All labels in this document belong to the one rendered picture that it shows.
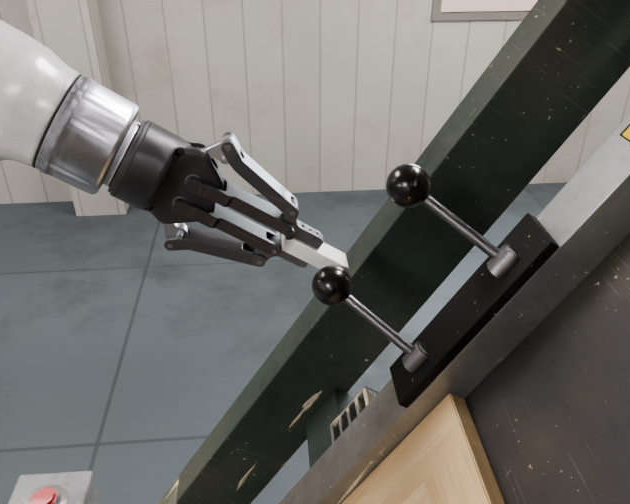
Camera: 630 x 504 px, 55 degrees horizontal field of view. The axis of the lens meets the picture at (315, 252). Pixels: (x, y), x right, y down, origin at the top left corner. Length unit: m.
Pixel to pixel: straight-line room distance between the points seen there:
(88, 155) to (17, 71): 0.08
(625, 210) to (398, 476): 0.30
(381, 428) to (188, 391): 1.99
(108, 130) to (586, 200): 0.38
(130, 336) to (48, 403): 0.47
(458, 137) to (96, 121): 0.39
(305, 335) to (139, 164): 0.38
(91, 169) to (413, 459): 0.38
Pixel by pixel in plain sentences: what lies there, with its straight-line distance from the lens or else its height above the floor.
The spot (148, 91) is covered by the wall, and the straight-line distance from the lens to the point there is 3.83.
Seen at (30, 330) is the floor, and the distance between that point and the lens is 3.09.
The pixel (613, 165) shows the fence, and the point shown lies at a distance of 0.52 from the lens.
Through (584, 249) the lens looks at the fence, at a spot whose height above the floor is 1.51.
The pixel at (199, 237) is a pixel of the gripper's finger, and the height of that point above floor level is 1.47.
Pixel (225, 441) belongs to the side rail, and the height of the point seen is 1.05.
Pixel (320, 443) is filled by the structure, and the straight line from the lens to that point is 0.86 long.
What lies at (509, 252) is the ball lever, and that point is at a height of 1.50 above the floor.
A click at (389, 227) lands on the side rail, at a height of 1.40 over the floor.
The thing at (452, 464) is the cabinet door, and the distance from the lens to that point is 0.54.
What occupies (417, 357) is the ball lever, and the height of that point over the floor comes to 1.39.
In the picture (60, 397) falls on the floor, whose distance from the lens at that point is 2.68.
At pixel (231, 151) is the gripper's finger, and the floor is 1.56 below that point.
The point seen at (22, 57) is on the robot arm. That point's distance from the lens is 0.54.
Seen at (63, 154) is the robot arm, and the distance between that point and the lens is 0.53.
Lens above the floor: 1.76
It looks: 32 degrees down
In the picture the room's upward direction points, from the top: straight up
